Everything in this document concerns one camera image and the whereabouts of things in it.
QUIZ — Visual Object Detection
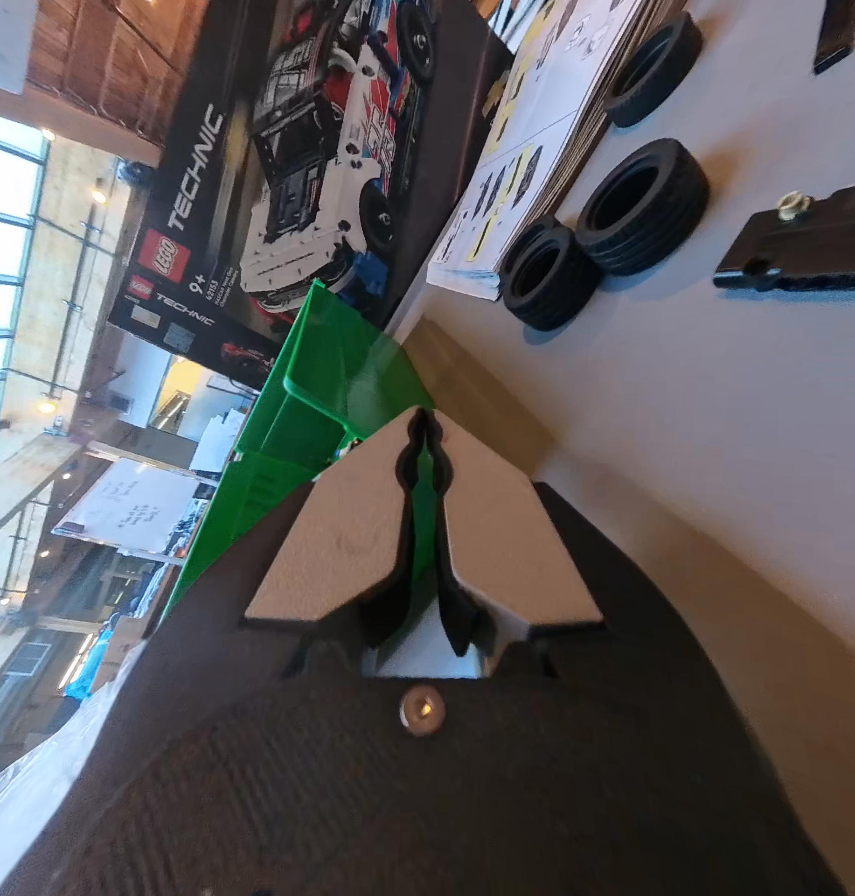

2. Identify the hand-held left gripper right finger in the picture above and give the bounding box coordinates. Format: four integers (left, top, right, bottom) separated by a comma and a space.
426, 412, 605, 676

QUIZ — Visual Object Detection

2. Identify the black rubber toy tyre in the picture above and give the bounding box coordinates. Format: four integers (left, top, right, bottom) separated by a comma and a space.
604, 10, 703, 129
576, 138, 710, 276
500, 216, 603, 332

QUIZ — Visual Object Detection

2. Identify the large window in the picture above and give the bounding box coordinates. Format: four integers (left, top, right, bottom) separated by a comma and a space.
0, 112, 50, 477

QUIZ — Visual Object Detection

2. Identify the clear plastic bag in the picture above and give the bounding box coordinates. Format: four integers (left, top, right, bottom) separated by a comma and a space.
0, 689, 131, 876

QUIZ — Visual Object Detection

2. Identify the black brick beam with pin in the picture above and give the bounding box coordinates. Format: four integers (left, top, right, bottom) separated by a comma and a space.
713, 183, 855, 294

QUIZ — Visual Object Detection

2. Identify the whiteboard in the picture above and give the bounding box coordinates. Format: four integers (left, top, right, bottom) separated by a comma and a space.
51, 458, 201, 559

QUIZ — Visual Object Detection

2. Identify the green plastic bin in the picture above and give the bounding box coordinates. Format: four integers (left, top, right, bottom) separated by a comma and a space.
161, 279, 437, 631

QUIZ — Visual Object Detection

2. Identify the instruction booklet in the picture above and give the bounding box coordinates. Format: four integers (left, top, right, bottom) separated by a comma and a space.
426, 0, 688, 303

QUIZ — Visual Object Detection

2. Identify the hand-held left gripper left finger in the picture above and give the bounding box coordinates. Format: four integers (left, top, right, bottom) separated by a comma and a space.
244, 406, 428, 648

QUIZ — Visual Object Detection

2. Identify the grey desk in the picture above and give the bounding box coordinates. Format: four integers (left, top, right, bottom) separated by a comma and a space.
382, 0, 855, 896

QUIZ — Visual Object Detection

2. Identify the black toy car set box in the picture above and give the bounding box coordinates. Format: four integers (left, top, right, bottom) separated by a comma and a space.
107, 0, 515, 372

